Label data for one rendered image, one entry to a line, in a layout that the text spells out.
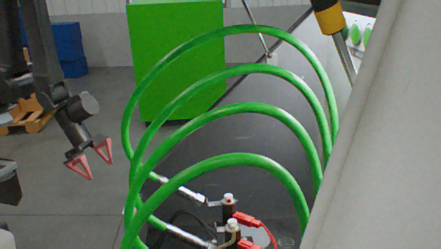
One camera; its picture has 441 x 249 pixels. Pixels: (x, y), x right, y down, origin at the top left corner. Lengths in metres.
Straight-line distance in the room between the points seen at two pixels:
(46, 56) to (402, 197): 0.97
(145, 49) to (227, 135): 3.00
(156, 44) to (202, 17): 0.54
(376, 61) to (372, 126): 0.05
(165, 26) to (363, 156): 3.67
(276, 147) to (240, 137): 0.11
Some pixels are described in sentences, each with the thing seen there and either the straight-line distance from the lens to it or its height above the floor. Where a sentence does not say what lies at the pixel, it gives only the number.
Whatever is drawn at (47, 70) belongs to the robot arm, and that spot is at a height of 1.29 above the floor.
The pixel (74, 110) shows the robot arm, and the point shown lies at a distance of 1.06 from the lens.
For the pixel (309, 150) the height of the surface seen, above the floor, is 1.28.
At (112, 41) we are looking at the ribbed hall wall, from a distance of 7.54.
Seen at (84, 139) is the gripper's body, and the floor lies 1.10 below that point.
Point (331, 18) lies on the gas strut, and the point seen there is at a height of 1.46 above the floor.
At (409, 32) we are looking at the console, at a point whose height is 1.46.
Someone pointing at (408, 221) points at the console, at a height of 1.38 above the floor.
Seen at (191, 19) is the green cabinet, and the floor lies 1.13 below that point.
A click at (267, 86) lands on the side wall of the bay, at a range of 0.96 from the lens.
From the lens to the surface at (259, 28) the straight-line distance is 0.61.
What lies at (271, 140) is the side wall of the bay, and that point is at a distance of 1.01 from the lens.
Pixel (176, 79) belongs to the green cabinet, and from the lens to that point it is 3.97.
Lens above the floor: 1.49
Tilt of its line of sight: 21 degrees down
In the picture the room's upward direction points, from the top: 3 degrees counter-clockwise
